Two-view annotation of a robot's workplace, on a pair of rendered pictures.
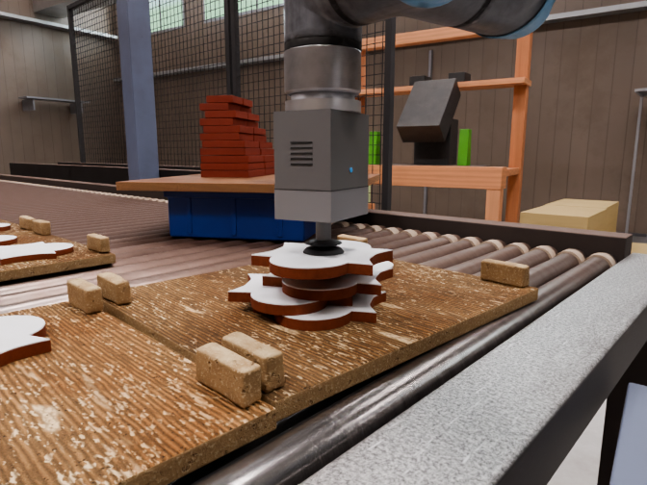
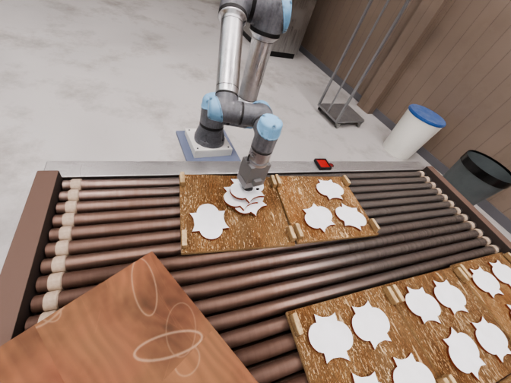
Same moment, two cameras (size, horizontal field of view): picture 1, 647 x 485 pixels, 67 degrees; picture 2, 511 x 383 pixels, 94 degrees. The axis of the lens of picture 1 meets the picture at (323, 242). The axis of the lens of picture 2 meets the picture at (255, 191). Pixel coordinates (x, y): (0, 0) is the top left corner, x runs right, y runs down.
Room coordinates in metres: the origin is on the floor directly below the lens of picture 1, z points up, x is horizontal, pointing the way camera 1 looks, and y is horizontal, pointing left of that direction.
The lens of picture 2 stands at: (1.12, 0.19, 1.66)
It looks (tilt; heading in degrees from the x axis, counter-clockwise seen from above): 46 degrees down; 194
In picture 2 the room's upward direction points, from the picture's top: 22 degrees clockwise
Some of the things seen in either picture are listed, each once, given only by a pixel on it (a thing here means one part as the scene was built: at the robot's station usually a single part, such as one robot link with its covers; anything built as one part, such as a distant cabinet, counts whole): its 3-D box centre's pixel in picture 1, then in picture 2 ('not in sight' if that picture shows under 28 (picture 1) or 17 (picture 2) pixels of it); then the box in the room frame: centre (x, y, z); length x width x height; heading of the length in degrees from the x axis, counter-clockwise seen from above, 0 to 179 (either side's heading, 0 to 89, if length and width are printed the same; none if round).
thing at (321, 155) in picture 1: (315, 159); (255, 172); (0.51, 0.01, 1.09); 0.10 x 0.09 x 0.16; 61
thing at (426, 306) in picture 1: (321, 296); (234, 209); (0.57, 0.00, 0.93); 0.41 x 0.35 x 0.02; 133
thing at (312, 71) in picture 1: (323, 78); (259, 153); (0.50, 0.00, 1.17); 0.08 x 0.08 x 0.05
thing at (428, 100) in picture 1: (401, 152); not in sight; (4.21, -0.65, 1.10); 1.72 x 1.51 x 2.19; 54
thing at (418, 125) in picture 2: not in sight; (411, 133); (-2.83, 1.04, 0.33); 0.53 x 0.53 x 0.65
